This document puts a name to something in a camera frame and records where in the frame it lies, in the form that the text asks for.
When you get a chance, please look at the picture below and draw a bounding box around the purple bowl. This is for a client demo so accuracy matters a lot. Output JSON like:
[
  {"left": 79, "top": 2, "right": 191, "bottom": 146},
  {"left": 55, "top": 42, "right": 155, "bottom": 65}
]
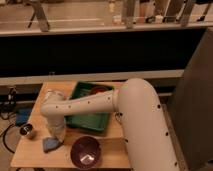
[{"left": 70, "top": 136, "right": 101, "bottom": 170}]

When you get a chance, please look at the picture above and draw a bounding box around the metal cup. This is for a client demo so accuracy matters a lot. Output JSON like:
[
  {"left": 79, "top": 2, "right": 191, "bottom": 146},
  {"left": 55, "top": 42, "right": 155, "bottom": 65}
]
[{"left": 19, "top": 124, "right": 36, "bottom": 139}]

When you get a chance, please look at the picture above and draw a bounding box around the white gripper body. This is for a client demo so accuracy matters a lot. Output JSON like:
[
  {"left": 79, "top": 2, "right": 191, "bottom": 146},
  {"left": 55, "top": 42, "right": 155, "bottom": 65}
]
[{"left": 47, "top": 117, "right": 66, "bottom": 142}]

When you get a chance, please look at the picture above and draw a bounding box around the green plastic tray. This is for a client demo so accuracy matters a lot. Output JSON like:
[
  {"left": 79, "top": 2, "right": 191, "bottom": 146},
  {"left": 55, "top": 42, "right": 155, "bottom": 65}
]
[{"left": 65, "top": 82, "right": 114, "bottom": 132}]

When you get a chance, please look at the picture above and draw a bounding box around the black cable on floor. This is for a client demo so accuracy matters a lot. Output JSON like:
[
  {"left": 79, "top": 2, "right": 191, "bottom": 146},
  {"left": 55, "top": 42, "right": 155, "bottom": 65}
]
[{"left": 0, "top": 111, "right": 18, "bottom": 154}]

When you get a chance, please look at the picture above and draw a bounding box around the blue box on floor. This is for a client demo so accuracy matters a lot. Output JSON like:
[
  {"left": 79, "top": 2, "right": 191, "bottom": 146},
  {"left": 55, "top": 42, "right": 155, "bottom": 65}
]
[{"left": 15, "top": 108, "right": 32, "bottom": 126}]

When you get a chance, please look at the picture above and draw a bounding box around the red item in tray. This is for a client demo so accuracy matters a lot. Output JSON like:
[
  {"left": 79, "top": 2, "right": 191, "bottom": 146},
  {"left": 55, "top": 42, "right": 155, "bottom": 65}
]
[{"left": 90, "top": 87, "right": 108, "bottom": 95}]

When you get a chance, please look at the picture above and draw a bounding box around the grey cabinet panel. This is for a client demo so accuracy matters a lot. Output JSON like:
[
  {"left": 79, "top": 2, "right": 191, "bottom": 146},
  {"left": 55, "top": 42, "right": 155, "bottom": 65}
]
[{"left": 168, "top": 27, "right": 213, "bottom": 171}]

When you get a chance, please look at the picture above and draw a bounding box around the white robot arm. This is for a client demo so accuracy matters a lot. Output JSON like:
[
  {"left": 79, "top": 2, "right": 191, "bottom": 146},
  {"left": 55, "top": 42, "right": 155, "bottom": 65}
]
[{"left": 41, "top": 78, "right": 180, "bottom": 171}]

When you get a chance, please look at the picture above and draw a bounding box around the blue sponge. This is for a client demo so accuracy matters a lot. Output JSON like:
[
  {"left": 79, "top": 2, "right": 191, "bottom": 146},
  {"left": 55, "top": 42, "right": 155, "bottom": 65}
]
[{"left": 42, "top": 137, "right": 61, "bottom": 153}]

